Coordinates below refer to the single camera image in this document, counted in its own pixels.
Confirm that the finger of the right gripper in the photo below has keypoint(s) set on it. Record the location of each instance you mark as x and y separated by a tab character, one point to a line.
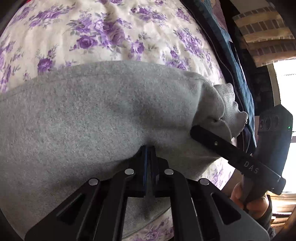
218	145

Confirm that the purple floral bed quilt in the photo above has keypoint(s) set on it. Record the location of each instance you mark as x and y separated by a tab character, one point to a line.
47	36

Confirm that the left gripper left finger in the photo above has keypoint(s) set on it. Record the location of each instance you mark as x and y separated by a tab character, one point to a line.
96	210

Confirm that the grey sweatpants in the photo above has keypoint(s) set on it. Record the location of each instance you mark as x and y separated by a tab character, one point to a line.
64	127

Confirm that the plaid brown curtain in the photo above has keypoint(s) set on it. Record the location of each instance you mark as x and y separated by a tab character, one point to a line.
266	36

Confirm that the blue denim jeans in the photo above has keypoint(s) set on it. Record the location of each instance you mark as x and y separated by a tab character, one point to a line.
229	57

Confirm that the person right hand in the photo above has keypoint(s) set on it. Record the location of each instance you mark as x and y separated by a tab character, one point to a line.
256	208

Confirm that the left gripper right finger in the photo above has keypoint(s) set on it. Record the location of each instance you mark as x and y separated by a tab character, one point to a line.
200	211

